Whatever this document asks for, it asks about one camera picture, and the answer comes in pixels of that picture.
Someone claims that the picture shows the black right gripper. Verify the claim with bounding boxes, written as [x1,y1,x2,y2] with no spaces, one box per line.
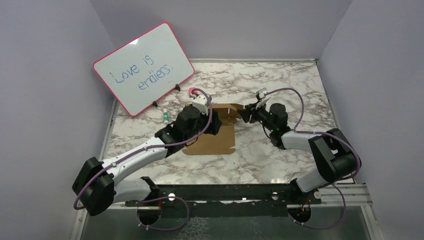
[237,100,276,132]

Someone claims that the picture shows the brown cardboard box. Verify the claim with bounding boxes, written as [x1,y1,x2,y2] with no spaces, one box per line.
[182,102,248,156]

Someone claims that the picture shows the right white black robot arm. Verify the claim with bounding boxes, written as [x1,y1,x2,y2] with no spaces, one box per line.
[237,103,362,204]

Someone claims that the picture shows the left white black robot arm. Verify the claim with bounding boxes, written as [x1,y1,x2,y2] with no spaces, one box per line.
[71,104,222,216]

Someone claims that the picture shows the green white glue stick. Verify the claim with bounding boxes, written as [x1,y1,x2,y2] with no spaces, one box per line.
[163,109,169,124]

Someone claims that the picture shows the pink framed whiteboard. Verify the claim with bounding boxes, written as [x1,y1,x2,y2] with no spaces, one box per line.
[92,22,195,117]

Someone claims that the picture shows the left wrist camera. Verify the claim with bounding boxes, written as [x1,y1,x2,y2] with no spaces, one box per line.
[191,95,209,115]

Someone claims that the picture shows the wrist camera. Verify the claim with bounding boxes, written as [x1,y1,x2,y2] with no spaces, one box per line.
[191,95,209,115]
[255,87,270,110]

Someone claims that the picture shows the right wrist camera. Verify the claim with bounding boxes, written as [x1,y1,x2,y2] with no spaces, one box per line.
[255,87,270,110]

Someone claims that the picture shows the black metal base rail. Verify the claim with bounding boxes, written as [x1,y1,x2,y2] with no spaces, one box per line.
[125,183,322,218]

